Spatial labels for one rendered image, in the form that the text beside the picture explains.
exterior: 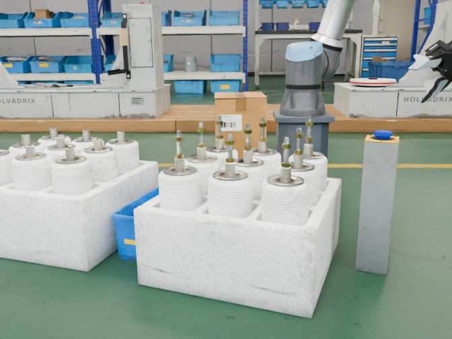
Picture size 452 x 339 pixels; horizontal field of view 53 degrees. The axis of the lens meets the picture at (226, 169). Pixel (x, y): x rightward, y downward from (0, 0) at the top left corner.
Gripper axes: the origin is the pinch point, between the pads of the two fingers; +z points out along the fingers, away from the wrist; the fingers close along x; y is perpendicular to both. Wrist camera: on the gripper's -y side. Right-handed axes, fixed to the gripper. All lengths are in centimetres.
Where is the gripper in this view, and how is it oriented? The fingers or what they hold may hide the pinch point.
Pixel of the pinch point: (416, 88)
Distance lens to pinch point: 142.7
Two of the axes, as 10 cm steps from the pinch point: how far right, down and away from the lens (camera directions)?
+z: -8.0, 5.8, 1.6
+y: -3.0, -6.2, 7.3
